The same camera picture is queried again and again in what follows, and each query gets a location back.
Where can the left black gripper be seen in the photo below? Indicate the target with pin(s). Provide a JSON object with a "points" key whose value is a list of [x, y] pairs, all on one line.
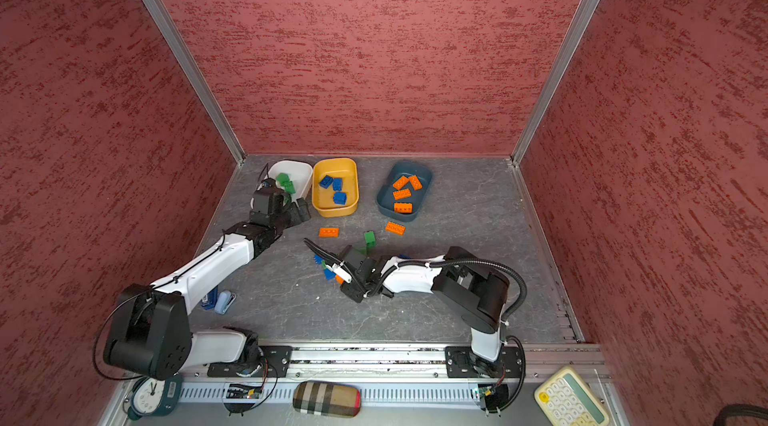
{"points": [[294, 213]]}

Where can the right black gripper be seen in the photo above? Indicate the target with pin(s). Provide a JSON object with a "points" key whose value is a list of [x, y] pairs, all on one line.
{"points": [[349, 291]]}

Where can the green lego cluster top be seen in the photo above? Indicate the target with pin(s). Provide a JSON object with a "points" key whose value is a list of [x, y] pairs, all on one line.
{"points": [[289, 187]]}

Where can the green lego small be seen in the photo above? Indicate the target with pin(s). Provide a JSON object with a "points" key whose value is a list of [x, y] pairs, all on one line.
{"points": [[370, 239]]}

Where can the orange lego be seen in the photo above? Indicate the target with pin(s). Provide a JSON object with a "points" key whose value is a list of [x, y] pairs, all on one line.
{"points": [[400, 183], [328, 232], [403, 208], [415, 183], [395, 229], [402, 194]]}

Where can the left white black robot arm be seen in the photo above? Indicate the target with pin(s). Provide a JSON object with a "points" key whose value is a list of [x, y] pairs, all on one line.
{"points": [[148, 333]]}

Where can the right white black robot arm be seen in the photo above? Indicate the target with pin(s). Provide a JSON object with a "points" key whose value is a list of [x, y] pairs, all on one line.
{"points": [[482, 293]]}

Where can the white rectangular container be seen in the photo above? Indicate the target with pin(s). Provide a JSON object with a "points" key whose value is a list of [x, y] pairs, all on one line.
{"points": [[300, 174]]}

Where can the yellow rectangular container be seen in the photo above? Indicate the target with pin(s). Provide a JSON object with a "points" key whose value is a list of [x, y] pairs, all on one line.
{"points": [[322, 199]]}

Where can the teal rectangular container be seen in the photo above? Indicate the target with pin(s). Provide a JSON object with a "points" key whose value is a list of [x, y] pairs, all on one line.
{"points": [[384, 199]]}

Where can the light blue small object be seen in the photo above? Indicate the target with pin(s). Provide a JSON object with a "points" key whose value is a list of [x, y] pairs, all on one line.
{"points": [[224, 302]]}

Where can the blue stapler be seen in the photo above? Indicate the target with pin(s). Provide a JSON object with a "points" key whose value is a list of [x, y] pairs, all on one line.
{"points": [[209, 301]]}

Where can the plaid fabric pouch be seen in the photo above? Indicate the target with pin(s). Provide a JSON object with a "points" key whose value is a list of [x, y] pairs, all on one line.
{"points": [[327, 399]]}

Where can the green analog clock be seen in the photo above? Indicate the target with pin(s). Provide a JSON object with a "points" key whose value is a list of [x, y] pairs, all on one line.
{"points": [[151, 397]]}

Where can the yellow green calculator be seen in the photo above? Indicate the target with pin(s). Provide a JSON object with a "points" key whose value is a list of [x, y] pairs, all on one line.
{"points": [[566, 400]]}

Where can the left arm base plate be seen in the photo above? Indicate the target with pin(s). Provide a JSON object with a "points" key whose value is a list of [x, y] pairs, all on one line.
{"points": [[274, 360]]}

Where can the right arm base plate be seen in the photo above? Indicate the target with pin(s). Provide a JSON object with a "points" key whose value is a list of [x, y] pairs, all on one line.
{"points": [[461, 362]]}

